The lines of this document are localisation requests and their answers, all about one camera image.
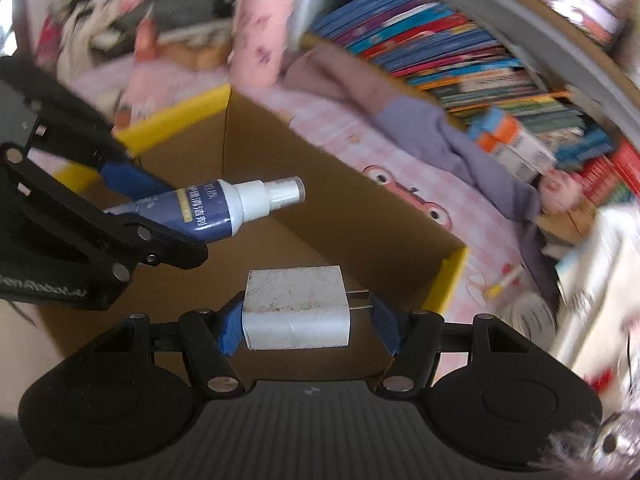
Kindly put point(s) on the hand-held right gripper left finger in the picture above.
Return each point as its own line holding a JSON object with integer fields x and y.
{"x": 232, "y": 329}

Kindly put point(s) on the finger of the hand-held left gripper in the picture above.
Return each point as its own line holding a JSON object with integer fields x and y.
{"x": 131, "y": 181}
{"x": 165, "y": 246}

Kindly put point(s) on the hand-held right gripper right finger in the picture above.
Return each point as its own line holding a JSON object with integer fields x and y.
{"x": 386, "y": 327}

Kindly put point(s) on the white charger plug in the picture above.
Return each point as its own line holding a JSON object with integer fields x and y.
{"x": 295, "y": 310}

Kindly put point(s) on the blue white spray bottle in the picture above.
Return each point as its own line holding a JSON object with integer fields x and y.
{"x": 240, "y": 202}

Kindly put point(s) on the yellow cardboard box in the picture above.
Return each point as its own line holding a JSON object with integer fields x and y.
{"x": 310, "y": 195}

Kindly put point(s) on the pink checkered cloth desktop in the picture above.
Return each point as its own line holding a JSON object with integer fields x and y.
{"x": 320, "y": 115}

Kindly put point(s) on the wooden chessboard box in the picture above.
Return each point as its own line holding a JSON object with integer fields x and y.
{"x": 200, "y": 57}

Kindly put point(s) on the white tape roll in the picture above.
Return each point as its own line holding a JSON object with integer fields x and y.
{"x": 530, "y": 320}

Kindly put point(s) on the orange pink toy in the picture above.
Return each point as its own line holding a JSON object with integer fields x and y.
{"x": 146, "y": 35}

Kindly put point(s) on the pink cylinder pen holder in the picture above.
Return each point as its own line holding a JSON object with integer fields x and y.
{"x": 260, "y": 35}

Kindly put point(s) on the purple cloth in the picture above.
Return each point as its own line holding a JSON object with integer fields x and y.
{"x": 425, "y": 130}

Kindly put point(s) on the stack of white papers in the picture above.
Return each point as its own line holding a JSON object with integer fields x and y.
{"x": 600, "y": 285}

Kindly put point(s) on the pink pig plush toy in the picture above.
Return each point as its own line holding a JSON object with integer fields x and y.
{"x": 560, "y": 187}

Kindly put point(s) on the orange blue small box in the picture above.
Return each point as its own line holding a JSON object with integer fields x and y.
{"x": 520, "y": 147}

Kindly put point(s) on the grey fluffy charm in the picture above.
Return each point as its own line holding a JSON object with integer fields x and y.
{"x": 610, "y": 442}

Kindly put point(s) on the thick red books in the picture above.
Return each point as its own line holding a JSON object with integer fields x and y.
{"x": 615, "y": 170}

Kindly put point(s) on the row of colourful books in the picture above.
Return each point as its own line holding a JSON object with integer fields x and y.
{"x": 440, "y": 50}

